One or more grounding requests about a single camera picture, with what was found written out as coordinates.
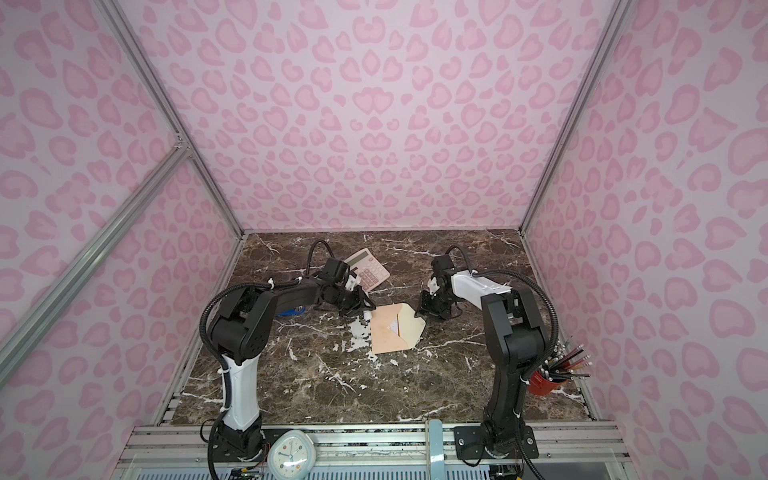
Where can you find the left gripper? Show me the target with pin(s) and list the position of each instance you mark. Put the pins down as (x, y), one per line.
(360, 303)

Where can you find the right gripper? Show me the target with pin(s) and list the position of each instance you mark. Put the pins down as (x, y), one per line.
(426, 309)

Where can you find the peach envelope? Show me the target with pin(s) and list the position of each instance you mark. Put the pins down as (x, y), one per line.
(383, 340)

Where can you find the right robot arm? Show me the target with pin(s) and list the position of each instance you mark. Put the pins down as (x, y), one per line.
(516, 342)

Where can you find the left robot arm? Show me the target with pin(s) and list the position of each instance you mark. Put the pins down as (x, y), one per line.
(235, 327)

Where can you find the pink calculator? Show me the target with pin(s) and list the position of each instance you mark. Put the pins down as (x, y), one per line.
(368, 269)

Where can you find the blue stapler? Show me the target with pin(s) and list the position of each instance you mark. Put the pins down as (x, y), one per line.
(293, 312)

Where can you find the light blue tape strip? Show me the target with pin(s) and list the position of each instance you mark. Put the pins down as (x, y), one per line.
(435, 451)

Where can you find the red pencil cup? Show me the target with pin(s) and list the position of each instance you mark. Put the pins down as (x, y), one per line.
(565, 363)

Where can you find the white desk clock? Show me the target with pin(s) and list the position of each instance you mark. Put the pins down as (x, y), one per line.
(292, 456)

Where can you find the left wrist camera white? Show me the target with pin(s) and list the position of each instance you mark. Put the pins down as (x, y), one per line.
(352, 282)

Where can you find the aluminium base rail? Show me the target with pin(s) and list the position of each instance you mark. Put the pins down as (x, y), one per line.
(582, 450)

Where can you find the aluminium frame strut right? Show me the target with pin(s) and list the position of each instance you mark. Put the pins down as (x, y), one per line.
(620, 15)

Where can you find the aluminium frame strut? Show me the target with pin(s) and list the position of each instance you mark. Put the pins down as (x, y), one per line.
(129, 42)
(620, 15)

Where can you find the aluminium diagonal frame bar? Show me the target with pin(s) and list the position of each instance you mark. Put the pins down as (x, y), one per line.
(39, 319)

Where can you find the aluminium frame strut left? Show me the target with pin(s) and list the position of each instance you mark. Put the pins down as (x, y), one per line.
(129, 42)

